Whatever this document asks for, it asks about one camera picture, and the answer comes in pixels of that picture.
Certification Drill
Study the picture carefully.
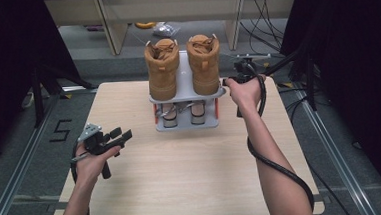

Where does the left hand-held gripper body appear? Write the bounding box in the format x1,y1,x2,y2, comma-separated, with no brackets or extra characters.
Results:
76,121,118,181

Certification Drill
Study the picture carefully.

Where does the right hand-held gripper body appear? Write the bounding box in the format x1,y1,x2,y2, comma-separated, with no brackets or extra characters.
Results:
230,51,276,119

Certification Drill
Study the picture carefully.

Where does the tan suede boot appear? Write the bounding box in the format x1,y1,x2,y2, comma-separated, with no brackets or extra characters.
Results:
142,37,183,103
185,33,224,98

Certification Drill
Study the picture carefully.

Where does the white two-tier shoe rack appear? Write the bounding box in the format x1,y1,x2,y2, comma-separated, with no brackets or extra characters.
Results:
145,47,229,134

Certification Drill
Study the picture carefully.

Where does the black sandal with glitter strap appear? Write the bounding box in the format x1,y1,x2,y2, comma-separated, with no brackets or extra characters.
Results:
153,101,182,130
177,99,210,127

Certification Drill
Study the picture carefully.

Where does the person's right hand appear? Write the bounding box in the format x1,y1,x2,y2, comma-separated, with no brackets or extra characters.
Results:
225,73,269,115

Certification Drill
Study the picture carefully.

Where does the person's left hand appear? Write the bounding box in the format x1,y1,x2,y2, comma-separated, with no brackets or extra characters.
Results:
74,145,124,190

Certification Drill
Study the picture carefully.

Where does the clear plastic bag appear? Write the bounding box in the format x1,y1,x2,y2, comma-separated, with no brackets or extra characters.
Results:
151,20,181,40

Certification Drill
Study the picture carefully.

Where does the black curtain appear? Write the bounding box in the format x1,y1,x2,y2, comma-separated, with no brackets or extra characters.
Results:
276,0,381,213
0,0,90,167

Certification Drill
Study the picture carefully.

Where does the bundle of black floor cables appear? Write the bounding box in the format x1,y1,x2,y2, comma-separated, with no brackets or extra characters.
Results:
238,0,288,56

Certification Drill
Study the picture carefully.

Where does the aluminium floor rail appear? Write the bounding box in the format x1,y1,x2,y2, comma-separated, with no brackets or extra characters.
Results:
293,76,378,215
0,93,69,215

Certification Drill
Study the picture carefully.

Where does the yellow ring-shaped object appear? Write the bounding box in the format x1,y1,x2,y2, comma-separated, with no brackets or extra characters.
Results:
134,20,158,31

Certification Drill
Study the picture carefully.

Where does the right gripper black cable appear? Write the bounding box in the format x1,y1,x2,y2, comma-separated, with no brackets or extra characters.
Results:
241,58,316,215

